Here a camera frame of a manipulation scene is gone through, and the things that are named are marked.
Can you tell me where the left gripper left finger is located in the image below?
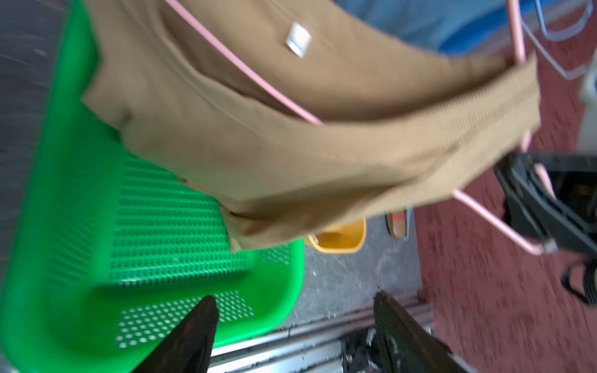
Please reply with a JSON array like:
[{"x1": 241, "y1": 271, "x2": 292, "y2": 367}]
[{"x1": 134, "y1": 295, "x2": 219, "y2": 373}]

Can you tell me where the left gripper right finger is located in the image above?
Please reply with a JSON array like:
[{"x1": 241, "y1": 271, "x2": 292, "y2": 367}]
[{"x1": 373, "y1": 292, "x2": 476, "y2": 372}]

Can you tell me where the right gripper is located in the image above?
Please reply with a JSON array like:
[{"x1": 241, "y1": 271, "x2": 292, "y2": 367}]
[{"x1": 494, "y1": 153, "x2": 596, "y2": 306}]

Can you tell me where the pink wire hanger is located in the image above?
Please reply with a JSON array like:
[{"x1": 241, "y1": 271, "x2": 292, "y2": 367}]
[{"x1": 167, "y1": 1, "x2": 558, "y2": 256}]

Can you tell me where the brown tank top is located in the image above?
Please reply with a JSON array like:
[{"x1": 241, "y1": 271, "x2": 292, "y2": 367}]
[{"x1": 84, "y1": 1, "x2": 540, "y2": 250}]

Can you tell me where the royal blue tank top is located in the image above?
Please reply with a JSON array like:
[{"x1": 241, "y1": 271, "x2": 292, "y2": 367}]
[{"x1": 438, "y1": 1, "x2": 508, "y2": 56}]

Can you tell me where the grey-blue tank top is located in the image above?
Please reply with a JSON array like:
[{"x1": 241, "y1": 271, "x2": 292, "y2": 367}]
[{"x1": 336, "y1": 0, "x2": 499, "y2": 52}]

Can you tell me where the yellow plastic tray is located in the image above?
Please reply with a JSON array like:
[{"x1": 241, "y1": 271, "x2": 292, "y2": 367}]
[{"x1": 306, "y1": 219, "x2": 367, "y2": 254}]

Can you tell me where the brown wooden brush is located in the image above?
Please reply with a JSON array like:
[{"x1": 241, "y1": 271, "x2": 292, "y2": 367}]
[{"x1": 386, "y1": 211, "x2": 409, "y2": 240}]

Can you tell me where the green plastic basket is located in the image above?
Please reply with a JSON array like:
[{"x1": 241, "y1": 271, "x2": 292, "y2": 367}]
[{"x1": 1, "y1": 2, "x2": 306, "y2": 372}]

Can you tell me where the grey-blue spatula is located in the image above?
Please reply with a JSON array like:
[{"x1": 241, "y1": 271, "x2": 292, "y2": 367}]
[{"x1": 404, "y1": 208, "x2": 414, "y2": 241}]

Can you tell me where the white wire hanger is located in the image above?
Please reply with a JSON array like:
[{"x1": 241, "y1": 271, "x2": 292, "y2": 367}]
[{"x1": 521, "y1": 0, "x2": 596, "y2": 81}]

